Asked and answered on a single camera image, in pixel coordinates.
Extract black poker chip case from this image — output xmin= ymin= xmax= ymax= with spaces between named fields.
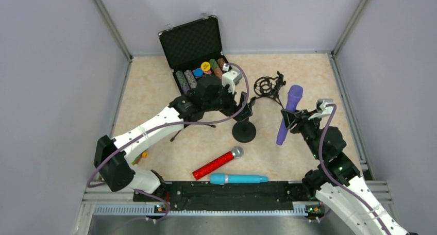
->
xmin=158 ymin=15 xmax=228 ymax=94

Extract blue dealer button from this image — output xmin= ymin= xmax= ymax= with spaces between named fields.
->
xmin=192 ymin=68 xmax=204 ymax=78

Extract red glitter microphone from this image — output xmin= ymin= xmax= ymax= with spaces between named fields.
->
xmin=192 ymin=146 xmax=244 ymax=180

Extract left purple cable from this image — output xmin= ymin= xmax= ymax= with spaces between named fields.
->
xmin=86 ymin=62 xmax=250 ymax=224

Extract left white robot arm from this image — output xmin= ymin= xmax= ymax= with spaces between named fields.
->
xmin=93 ymin=71 xmax=248 ymax=194

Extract light blue microphone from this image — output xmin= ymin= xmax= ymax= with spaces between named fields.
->
xmin=210 ymin=173 xmax=269 ymax=185

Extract green blue chip row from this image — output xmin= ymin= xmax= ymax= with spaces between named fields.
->
xmin=175 ymin=71 xmax=191 ymax=93

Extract yellow big blind button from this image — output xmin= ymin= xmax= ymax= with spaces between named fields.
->
xmin=200 ymin=61 xmax=211 ymax=72

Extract black round base mic stand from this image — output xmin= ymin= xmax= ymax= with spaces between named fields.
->
xmin=232 ymin=115 xmax=257 ymax=143

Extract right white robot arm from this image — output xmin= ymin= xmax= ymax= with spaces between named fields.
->
xmin=281 ymin=100 xmax=408 ymax=234

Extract black shock mount tripod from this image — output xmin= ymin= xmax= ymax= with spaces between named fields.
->
xmin=254 ymin=71 xmax=286 ymax=108

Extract colourful toy blocks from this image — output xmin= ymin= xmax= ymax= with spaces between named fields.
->
xmin=132 ymin=151 xmax=148 ymax=165

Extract green red chip row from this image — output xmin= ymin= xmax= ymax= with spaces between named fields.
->
xmin=209 ymin=59 xmax=223 ymax=79

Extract purple microphone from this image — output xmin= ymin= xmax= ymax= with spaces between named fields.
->
xmin=276 ymin=85 xmax=303 ymax=145

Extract black tripod mic stand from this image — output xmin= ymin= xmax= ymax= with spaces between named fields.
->
xmin=170 ymin=122 xmax=216 ymax=143

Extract orange black chip row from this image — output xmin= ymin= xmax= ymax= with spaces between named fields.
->
xmin=217 ymin=58 xmax=230 ymax=72

